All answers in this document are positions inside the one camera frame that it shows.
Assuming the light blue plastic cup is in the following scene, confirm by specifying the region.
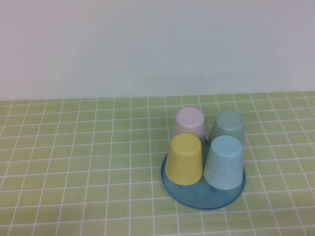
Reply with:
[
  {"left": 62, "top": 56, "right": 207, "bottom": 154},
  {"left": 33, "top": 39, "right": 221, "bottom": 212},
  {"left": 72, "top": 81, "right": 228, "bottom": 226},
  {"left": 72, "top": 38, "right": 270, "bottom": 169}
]
[{"left": 203, "top": 135, "right": 244, "bottom": 190}]

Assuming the blue cup stand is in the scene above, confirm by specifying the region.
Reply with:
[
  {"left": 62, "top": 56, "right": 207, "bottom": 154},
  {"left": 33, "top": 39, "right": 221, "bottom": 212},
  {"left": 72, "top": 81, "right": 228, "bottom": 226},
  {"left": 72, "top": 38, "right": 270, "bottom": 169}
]
[{"left": 160, "top": 142, "right": 247, "bottom": 210}]

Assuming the green checkered tablecloth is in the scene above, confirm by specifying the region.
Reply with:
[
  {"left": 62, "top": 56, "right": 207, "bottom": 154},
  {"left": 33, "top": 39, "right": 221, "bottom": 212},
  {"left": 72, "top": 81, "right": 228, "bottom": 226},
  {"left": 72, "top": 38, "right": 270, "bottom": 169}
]
[{"left": 0, "top": 90, "right": 315, "bottom": 236}]

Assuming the teal green plastic cup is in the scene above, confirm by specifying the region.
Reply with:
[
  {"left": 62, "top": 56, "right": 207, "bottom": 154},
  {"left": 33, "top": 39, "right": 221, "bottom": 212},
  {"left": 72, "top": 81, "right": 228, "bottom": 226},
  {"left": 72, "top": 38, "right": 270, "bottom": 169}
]
[{"left": 208, "top": 110, "right": 246, "bottom": 148}]

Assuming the pale pink plastic cup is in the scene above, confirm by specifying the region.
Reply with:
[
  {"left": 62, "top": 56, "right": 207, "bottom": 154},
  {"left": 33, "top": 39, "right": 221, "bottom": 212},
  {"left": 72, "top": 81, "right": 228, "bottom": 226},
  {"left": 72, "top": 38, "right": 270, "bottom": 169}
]
[{"left": 173, "top": 107, "right": 206, "bottom": 145}]

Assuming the yellow plastic cup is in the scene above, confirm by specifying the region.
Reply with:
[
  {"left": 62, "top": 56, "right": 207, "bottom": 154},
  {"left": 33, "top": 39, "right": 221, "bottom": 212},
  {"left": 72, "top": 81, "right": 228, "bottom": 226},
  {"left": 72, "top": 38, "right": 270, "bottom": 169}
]
[{"left": 164, "top": 133, "right": 204, "bottom": 186}]

